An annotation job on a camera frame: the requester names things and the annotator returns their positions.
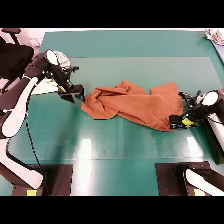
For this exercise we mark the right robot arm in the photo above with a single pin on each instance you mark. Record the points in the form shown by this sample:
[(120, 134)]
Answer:
[(213, 120)]

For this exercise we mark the white garment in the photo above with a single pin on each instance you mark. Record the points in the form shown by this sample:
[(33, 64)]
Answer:
[(63, 60), (216, 35)]

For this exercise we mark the orange shirt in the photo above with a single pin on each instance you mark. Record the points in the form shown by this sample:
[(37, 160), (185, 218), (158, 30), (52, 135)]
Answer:
[(140, 103)]

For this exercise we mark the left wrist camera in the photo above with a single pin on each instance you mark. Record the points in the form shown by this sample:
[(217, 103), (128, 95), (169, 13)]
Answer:
[(72, 69)]

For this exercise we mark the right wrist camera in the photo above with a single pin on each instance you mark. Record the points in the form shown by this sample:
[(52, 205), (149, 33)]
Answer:
[(186, 96)]

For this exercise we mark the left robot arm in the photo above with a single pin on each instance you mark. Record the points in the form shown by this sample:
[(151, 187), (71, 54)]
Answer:
[(18, 110)]

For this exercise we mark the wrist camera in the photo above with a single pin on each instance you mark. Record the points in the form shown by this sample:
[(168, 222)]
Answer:
[(186, 96), (72, 69)]

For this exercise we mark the black office chair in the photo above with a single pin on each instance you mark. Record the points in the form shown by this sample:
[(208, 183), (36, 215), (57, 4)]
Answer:
[(13, 58)]

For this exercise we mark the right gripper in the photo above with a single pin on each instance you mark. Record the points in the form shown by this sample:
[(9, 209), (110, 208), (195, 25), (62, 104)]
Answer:
[(180, 122)]

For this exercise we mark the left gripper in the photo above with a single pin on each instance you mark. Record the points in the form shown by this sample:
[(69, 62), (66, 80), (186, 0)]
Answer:
[(68, 88)]

